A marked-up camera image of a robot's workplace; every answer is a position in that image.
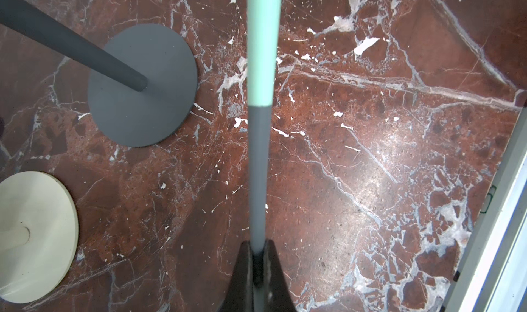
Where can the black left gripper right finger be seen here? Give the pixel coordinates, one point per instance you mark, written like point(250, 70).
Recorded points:
point(276, 293)

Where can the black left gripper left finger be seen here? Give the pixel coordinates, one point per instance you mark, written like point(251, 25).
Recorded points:
point(239, 295)

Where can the grey skimmer all grey handle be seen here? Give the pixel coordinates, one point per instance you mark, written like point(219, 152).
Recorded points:
point(263, 17)

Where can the cream utensil rack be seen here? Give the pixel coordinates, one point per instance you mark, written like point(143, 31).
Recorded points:
point(39, 235)

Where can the dark grey utensil rack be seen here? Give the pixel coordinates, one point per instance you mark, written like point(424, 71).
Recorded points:
point(142, 84)

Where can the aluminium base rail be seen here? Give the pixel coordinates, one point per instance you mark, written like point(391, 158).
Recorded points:
point(492, 273)

